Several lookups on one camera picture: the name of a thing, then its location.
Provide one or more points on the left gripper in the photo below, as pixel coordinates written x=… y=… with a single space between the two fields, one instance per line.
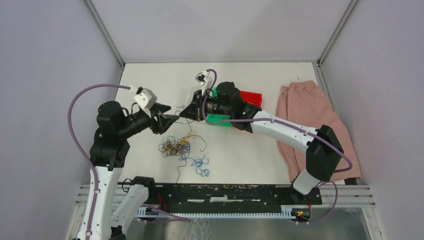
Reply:
x=166 y=121

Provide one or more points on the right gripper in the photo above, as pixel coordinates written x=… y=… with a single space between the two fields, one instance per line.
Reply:
x=199 y=93

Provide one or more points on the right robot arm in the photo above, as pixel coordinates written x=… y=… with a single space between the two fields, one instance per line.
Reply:
x=320 y=146

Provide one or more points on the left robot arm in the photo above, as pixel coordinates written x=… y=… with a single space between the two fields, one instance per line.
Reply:
x=107 y=158

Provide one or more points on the clear plastic bin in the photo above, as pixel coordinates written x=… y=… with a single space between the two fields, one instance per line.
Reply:
x=189 y=103

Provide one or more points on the green plastic bin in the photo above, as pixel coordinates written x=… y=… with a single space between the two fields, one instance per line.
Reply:
x=213 y=118

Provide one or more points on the red plastic bin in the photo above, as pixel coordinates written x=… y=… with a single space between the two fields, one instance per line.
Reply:
x=253 y=98

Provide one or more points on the pink cloth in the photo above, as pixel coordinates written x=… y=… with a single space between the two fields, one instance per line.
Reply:
x=305 y=103

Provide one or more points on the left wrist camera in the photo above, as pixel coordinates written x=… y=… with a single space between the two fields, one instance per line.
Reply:
x=145 y=98

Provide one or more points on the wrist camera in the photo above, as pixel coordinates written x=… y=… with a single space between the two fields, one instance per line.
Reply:
x=145 y=98
x=205 y=81

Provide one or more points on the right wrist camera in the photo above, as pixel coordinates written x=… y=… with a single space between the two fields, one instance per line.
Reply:
x=205 y=81

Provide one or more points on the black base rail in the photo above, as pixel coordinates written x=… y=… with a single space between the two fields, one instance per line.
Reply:
x=228 y=198

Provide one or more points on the white cable duct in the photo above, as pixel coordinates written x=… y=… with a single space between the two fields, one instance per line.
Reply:
x=145 y=212

